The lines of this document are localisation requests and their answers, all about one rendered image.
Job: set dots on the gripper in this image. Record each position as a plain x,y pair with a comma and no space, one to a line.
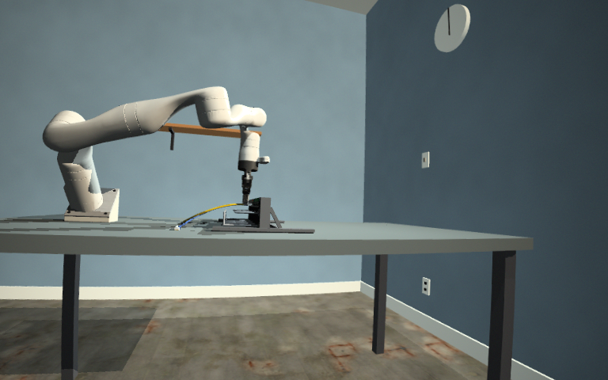
247,167

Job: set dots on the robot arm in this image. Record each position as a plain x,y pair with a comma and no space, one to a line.
73,140

